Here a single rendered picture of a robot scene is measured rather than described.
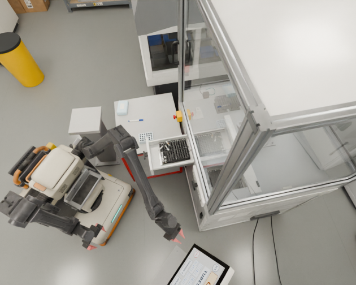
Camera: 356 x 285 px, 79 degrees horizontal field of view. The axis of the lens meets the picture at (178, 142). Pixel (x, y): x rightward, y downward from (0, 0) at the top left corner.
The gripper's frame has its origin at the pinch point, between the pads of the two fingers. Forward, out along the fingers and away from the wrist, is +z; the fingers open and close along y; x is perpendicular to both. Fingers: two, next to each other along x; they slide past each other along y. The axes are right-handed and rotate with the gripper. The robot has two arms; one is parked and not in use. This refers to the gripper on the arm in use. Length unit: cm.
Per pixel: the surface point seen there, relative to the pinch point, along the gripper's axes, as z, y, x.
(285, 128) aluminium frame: -47, 27, -75
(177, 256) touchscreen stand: 67, -5, 84
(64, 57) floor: -187, 117, 287
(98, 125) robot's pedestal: -74, 35, 102
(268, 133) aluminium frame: -48, 24, -73
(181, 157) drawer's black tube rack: -16, 49, 38
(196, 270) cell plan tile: 14.6, -7.1, -5.8
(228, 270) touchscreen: 15.5, 1.7, -23.4
